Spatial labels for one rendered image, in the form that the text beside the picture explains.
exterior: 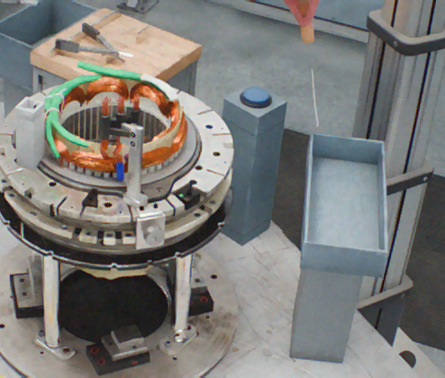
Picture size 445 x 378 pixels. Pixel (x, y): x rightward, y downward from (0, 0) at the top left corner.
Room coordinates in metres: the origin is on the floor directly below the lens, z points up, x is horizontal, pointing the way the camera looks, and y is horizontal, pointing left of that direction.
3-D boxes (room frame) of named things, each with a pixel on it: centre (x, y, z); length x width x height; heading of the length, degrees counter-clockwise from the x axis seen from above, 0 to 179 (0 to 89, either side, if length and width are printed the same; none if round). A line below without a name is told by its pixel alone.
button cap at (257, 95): (1.43, -0.04, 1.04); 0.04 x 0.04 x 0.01
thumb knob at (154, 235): (1.04, 0.08, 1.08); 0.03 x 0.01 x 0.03; 114
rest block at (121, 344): (1.09, 0.11, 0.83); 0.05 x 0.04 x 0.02; 120
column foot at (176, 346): (1.13, 0.04, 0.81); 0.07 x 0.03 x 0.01; 149
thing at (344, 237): (1.19, -0.17, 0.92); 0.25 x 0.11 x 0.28; 178
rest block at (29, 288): (1.17, 0.27, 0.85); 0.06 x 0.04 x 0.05; 18
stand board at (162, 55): (1.49, 0.19, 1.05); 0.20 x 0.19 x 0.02; 61
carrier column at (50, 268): (1.09, 0.22, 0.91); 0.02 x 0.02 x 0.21
